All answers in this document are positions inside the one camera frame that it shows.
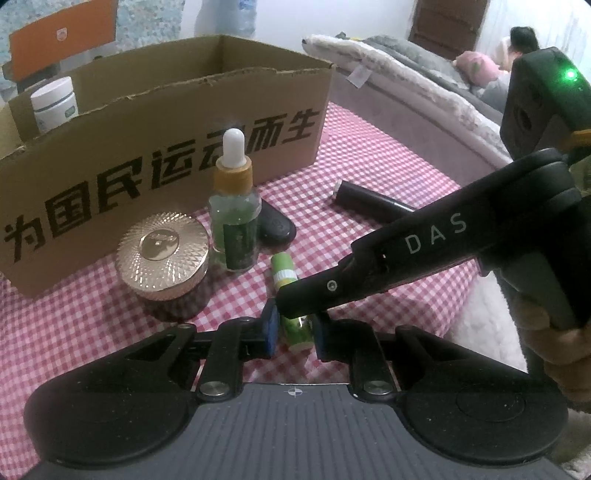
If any white fluffy blanket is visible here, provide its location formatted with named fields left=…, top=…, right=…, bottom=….
left=301, top=34, right=511, bottom=168

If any orange Philips box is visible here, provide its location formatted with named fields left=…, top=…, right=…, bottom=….
left=7, top=0, right=118, bottom=83

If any operator's right hand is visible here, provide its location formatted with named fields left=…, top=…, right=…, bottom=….
left=507, top=128, right=591, bottom=411

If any gold lid cosmetic jar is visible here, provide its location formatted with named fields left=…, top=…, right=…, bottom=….
left=115, top=212, right=212, bottom=323

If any pink checkered tablecloth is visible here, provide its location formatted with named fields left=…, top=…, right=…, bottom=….
left=1, top=105, right=477, bottom=479

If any grey green cushion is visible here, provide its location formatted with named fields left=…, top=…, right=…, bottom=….
left=356, top=35, right=472, bottom=92

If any brown cardboard box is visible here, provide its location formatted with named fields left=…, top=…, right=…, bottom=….
left=1, top=36, right=334, bottom=297

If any green lip balm tube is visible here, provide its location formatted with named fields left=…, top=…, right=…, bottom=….
left=270, top=252, right=314, bottom=353

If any person lying on sofa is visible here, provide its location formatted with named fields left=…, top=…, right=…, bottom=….
left=454, top=26, right=541, bottom=100

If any dark wooden door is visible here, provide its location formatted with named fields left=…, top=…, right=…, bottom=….
left=409, top=0, right=488, bottom=60

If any black oval case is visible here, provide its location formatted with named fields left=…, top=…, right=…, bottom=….
left=257, top=200, right=297, bottom=248

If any green glass dropper bottle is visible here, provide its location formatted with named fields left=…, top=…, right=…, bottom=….
left=208, top=128, right=262, bottom=272

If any black cylindrical tube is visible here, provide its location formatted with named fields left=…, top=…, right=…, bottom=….
left=332, top=180, right=415, bottom=223

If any white plastic supplement bottle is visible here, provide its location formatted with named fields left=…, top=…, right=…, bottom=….
left=30, top=76, right=79, bottom=134

